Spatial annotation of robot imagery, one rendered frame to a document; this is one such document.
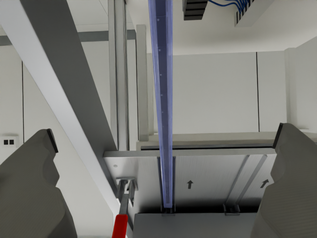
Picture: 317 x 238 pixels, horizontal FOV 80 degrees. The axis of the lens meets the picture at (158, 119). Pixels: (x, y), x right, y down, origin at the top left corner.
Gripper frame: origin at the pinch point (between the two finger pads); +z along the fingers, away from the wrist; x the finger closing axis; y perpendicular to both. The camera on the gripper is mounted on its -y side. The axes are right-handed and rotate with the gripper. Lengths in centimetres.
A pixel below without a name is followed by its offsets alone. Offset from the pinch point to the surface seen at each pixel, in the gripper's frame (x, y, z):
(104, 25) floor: -58, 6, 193
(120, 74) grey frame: -11.0, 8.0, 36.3
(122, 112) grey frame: -10.7, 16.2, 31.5
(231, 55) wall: 67, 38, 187
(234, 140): 21, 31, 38
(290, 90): 56, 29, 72
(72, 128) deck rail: -8.8, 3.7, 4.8
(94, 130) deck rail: -7.9, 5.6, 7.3
